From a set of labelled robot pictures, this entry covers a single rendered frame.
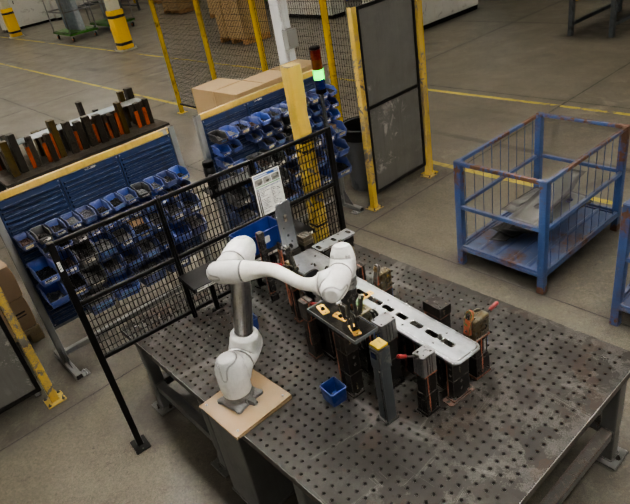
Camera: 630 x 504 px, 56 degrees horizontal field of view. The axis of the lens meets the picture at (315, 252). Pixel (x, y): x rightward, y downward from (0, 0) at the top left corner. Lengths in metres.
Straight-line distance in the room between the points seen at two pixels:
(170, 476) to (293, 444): 1.25
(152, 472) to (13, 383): 1.30
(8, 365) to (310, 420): 2.43
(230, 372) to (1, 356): 2.08
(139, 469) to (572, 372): 2.61
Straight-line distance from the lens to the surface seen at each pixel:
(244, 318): 3.04
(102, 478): 4.19
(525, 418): 2.96
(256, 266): 2.64
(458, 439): 2.86
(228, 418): 3.13
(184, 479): 3.94
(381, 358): 2.66
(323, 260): 3.58
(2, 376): 4.74
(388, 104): 6.13
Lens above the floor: 2.86
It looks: 30 degrees down
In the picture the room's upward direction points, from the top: 11 degrees counter-clockwise
